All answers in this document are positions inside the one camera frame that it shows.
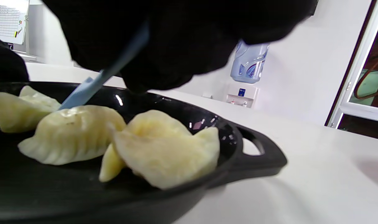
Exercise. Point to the person's left hand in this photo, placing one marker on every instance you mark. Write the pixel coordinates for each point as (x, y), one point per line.
(5, 65)

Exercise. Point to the person's right hand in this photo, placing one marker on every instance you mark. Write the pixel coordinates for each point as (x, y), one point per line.
(192, 37)

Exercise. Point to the blue dessert shovel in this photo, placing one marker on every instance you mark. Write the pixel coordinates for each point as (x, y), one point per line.
(83, 93)

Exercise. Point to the black frying pan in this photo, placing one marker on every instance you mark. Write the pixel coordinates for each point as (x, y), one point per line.
(83, 199)

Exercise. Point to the white board with chart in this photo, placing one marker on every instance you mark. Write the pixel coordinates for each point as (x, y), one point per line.
(8, 21)

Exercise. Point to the white water dispenser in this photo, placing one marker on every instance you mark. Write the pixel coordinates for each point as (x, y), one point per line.
(248, 93)

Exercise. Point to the glass door with metal frame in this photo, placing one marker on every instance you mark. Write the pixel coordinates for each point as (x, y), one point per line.
(363, 112)

